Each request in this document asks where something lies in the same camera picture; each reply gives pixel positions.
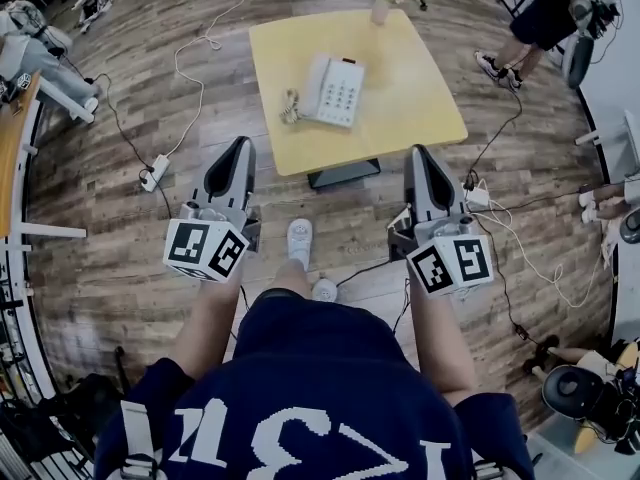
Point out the white telephone handset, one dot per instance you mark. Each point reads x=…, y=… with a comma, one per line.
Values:
x=315, y=85

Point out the person's left leg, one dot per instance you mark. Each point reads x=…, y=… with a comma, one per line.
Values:
x=290, y=278

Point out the white telephone base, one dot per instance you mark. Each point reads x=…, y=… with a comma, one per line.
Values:
x=342, y=90

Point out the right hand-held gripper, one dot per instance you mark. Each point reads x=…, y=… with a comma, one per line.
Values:
x=450, y=263

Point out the black table base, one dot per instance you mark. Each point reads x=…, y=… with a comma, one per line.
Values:
x=345, y=172

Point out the black and white bag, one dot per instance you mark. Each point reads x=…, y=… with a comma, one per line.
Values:
x=95, y=5

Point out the white power adapter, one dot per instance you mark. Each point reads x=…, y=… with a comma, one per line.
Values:
x=477, y=197

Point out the person's white shoe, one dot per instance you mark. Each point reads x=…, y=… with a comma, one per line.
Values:
x=300, y=240
x=325, y=290

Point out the person's dark shorts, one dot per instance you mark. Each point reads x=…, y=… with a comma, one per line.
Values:
x=280, y=295

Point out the person's left forearm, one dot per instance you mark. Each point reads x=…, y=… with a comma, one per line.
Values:
x=205, y=318

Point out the pink vase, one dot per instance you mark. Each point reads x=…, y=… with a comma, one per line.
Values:
x=380, y=10

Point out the person's right forearm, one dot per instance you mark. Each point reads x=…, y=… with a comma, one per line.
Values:
x=440, y=338

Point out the white power strip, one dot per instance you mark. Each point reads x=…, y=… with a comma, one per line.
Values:
x=156, y=170

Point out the wooden desk with white frame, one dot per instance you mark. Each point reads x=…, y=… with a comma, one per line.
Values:
x=7, y=158

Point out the black office chair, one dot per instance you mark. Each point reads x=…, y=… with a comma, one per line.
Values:
x=567, y=388

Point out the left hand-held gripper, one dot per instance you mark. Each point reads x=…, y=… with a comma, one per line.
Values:
x=192, y=243

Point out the person's navy printed shirt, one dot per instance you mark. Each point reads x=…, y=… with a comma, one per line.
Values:
x=310, y=368

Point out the grey chair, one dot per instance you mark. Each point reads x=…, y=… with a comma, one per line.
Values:
x=580, y=58

